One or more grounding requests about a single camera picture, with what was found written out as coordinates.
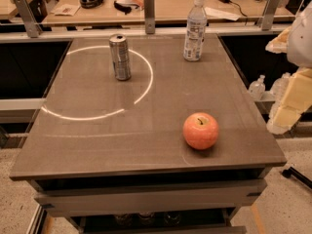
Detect grey metal bracket left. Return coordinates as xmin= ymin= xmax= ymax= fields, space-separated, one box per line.
xmin=13 ymin=0 xmax=42 ymax=38

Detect grey metal bracket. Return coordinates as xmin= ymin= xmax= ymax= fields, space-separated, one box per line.
xmin=256 ymin=0 xmax=280 ymax=31
xmin=13 ymin=0 xmax=42 ymax=38
xmin=144 ymin=0 xmax=155 ymax=34

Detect black chair base leg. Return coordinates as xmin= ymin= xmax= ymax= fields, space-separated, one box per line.
xmin=282 ymin=167 xmax=312 ymax=189

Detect silver redbull can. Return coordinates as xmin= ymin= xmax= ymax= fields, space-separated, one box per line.
xmin=109 ymin=34 xmax=131 ymax=81

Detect grey metal bracket middle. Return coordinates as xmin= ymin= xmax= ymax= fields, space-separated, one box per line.
xmin=144 ymin=0 xmax=155 ymax=34

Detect white paper sheet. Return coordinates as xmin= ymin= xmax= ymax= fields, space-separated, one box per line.
xmin=205 ymin=7 xmax=240 ymax=21

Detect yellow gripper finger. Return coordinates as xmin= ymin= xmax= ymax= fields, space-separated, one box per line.
xmin=265 ymin=27 xmax=291 ymax=54
xmin=266 ymin=67 xmax=312 ymax=135

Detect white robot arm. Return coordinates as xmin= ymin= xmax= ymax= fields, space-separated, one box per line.
xmin=265 ymin=2 xmax=312 ymax=135

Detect small paper card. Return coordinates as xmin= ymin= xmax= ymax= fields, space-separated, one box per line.
xmin=53 ymin=4 xmax=80 ymax=17

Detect black sunglasses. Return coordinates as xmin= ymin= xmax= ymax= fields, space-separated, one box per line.
xmin=114 ymin=1 xmax=140 ymax=15

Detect red apple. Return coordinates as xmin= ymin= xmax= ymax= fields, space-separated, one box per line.
xmin=182 ymin=112 xmax=219 ymax=150

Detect clear plastic water bottle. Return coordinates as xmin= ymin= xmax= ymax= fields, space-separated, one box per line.
xmin=183 ymin=0 xmax=208 ymax=61

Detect grey metal bracket right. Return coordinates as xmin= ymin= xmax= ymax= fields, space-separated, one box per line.
xmin=256 ymin=0 xmax=280 ymax=31

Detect grey drawer cabinet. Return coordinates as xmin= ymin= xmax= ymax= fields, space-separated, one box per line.
xmin=27 ymin=167 xmax=268 ymax=234

